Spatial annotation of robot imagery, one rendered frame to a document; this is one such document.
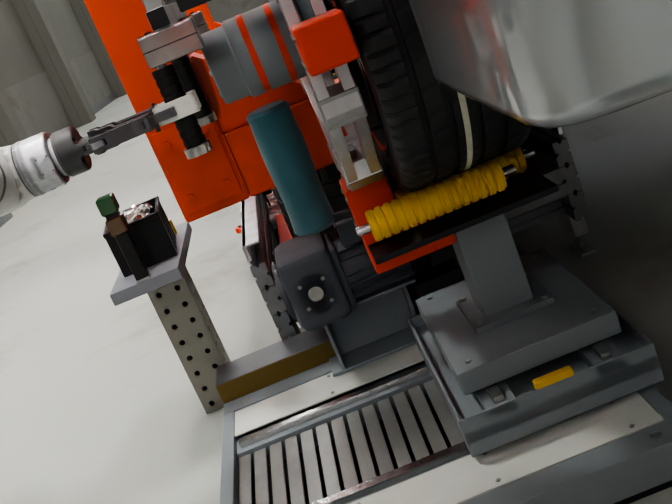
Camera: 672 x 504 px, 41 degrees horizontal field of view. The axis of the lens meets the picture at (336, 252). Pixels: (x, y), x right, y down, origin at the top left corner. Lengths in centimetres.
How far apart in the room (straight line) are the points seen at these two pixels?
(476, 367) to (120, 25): 106
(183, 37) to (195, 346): 111
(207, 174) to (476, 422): 88
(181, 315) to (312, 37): 121
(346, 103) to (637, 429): 72
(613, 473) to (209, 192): 109
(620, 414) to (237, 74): 87
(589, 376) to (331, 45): 73
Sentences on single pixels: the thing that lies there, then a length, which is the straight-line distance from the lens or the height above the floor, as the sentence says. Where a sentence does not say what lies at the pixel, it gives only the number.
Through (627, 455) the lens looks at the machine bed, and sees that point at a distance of 154.
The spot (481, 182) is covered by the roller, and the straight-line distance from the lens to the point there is 156.
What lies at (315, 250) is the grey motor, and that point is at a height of 40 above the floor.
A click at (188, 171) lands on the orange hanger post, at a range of 209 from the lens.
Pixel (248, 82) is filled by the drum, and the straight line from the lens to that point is 157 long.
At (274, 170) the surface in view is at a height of 63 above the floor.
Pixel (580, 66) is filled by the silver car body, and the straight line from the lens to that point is 78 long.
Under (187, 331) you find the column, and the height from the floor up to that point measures 23.
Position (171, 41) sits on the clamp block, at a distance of 143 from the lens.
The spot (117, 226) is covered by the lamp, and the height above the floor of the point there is 59.
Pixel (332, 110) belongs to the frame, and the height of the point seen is 75.
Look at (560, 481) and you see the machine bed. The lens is 153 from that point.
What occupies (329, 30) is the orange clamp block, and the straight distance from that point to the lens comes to 127.
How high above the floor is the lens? 96
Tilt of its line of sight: 17 degrees down
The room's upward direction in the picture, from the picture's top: 22 degrees counter-clockwise
